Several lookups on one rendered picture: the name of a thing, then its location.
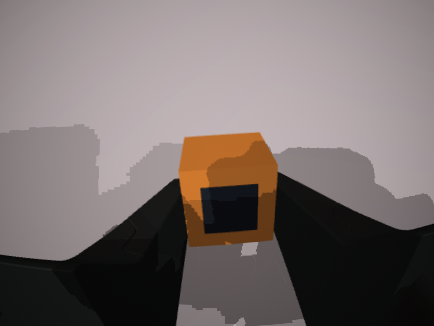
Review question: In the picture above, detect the orange block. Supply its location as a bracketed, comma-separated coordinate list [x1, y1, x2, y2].
[178, 132, 278, 247]

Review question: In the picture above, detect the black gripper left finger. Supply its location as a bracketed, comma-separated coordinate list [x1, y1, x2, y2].
[0, 179, 188, 326]

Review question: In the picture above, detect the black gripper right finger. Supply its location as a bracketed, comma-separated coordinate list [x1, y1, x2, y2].
[273, 172, 434, 326]

